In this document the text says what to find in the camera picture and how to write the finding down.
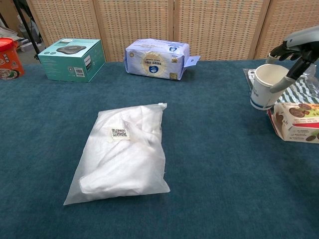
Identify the white garment in zip bag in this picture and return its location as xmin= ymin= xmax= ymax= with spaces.
xmin=63 ymin=102 xmax=171 ymax=206

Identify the woven wooden folding screen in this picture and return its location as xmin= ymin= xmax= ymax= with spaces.
xmin=26 ymin=0 xmax=319 ymax=63

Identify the small white paper cup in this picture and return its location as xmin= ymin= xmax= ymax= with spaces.
xmin=250 ymin=64 xmax=291 ymax=111

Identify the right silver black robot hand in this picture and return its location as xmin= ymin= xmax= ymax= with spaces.
xmin=266 ymin=26 xmax=319 ymax=94

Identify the red instant noodle cup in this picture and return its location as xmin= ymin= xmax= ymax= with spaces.
xmin=0 ymin=37 xmax=25 ymax=80

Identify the stack of papers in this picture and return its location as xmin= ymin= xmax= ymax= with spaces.
xmin=0 ymin=24 xmax=33 ymax=53

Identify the teal speaker product box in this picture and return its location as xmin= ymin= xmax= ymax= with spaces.
xmin=37 ymin=38 xmax=106 ymax=83

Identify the lavender tissue pack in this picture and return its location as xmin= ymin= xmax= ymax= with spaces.
xmin=124 ymin=38 xmax=201 ymax=81

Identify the black tripod stand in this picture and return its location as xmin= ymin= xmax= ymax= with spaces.
xmin=13 ymin=0 xmax=47 ymax=48

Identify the striped cloth in clear bag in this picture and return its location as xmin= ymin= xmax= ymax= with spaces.
xmin=243 ymin=65 xmax=319 ymax=105

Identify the blue table mat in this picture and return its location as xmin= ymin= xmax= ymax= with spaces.
xmin=0 ymin=58 xmax=319 ymax=239

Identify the cookie carton box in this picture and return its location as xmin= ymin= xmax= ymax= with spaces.
xmin=266 ymin=102 xmax=319 ymax=144

